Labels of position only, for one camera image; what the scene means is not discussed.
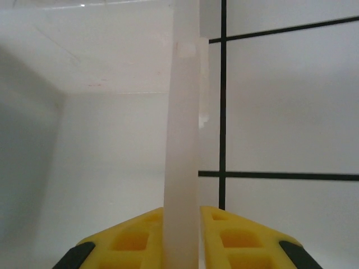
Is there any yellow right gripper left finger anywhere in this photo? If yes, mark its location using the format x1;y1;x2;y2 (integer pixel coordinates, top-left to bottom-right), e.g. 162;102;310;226
52;207;165;269

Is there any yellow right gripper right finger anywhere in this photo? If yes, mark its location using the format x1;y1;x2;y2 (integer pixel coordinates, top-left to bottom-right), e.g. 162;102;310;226
199;206;323;269

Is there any translucent white plastic bin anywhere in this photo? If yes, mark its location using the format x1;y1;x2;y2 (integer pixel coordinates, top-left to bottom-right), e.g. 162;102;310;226
0;0;210;269

